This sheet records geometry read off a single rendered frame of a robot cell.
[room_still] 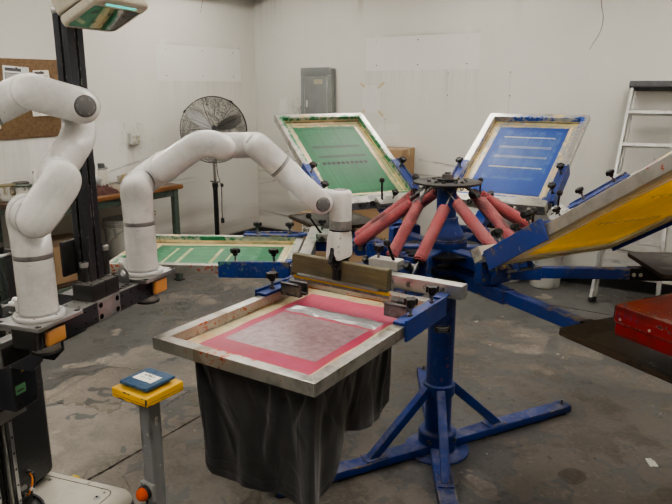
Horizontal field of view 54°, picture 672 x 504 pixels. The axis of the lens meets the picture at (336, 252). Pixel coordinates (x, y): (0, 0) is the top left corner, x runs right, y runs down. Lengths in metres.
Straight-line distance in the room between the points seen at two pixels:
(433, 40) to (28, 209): 5.32
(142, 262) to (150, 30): 4.73
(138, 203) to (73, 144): 0.40
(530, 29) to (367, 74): 1.67
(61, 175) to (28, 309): 0.36
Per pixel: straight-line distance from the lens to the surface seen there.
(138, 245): 2.11
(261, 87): 7.70
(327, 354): 1.93
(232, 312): 2.21
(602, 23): 6.12
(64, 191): 1.68
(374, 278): 2.15
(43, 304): 1.80
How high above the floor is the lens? 1.70
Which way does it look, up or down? 14 degrees down
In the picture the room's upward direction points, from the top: straight up
